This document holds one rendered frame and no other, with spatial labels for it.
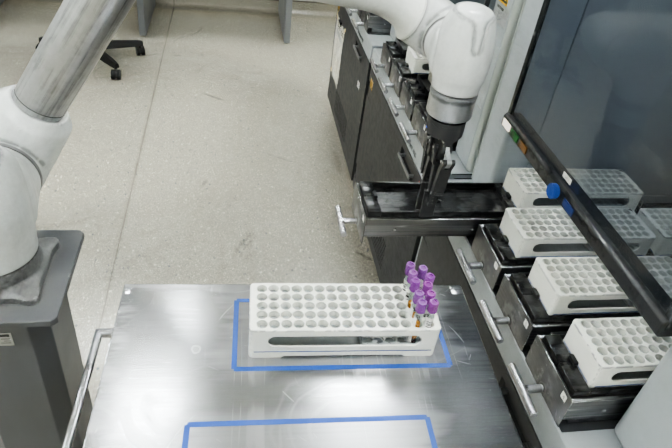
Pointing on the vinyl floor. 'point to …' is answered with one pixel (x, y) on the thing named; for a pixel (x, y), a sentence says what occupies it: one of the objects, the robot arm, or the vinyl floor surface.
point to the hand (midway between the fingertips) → (426, 199)
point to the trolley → (281, 383)
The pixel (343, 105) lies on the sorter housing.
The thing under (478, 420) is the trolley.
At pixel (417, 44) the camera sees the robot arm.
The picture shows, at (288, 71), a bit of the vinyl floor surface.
